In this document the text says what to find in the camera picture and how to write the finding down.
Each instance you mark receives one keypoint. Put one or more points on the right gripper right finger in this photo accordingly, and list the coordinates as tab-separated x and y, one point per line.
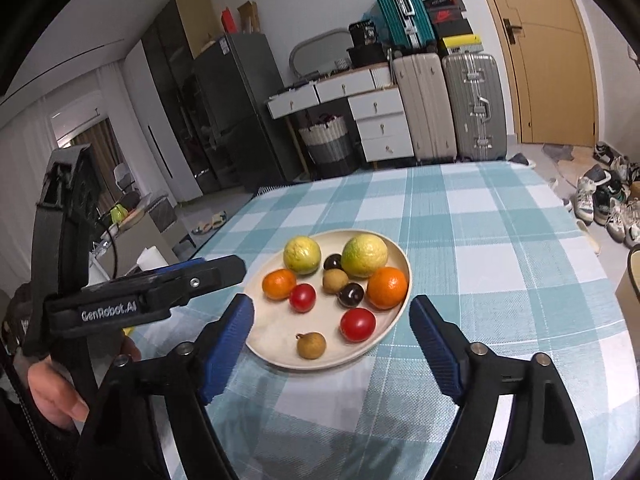
544	439

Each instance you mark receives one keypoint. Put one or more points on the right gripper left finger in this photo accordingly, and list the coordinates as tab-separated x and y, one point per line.
120	440

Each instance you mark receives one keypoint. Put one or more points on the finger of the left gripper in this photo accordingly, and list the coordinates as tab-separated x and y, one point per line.
187	265
176	289

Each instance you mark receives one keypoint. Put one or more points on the small orange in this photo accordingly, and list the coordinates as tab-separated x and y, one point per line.
278	284

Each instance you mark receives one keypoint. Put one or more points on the small red tomato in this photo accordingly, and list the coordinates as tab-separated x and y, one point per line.
302	298

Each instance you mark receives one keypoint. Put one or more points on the brown longan fruit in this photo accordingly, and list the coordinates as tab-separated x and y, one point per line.
310	346

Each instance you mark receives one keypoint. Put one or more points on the dark purple plum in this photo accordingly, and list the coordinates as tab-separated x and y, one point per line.
333	261

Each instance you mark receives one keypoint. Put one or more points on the brown kiwi-like fruit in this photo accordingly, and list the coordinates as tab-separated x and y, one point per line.
333	280

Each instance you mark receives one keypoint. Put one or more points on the large orange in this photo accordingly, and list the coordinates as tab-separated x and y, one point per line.
387	287

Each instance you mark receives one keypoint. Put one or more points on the person's left hand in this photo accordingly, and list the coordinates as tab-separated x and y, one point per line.
53	392

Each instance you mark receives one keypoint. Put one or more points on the white paper roll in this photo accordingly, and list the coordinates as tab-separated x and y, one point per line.
151	259

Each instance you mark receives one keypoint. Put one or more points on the cream oval plate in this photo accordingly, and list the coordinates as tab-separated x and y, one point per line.
276	325

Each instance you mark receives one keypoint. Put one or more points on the yellow-green lemon left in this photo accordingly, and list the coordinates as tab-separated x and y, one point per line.
302	255

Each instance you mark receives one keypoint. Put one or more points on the yellow-green lemon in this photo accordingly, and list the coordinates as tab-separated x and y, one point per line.
302	255
363	254

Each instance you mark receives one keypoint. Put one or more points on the yellow-green lemon right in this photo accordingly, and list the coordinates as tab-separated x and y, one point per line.
363	254

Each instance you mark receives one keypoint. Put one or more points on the woven laundry basket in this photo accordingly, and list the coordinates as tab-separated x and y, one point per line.
330	147

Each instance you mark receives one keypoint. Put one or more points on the dark grey refrigerator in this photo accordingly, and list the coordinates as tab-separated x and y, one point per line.
237	76

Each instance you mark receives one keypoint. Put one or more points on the black tall cabinet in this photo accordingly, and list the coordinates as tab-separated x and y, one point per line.
170	45

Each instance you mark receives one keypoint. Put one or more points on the white drawer desk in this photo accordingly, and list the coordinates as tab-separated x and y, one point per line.
370	102

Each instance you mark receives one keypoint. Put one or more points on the oval mirror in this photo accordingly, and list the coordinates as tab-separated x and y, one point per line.
321	55

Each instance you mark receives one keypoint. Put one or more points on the beige suitcase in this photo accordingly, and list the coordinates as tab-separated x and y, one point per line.
425	97

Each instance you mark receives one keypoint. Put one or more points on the teal suitcase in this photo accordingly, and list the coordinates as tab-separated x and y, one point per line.
408	24

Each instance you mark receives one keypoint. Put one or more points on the silver suitcase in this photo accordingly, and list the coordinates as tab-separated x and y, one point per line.
477	107

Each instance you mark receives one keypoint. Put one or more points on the wooden door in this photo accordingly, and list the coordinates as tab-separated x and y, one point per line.
549	70

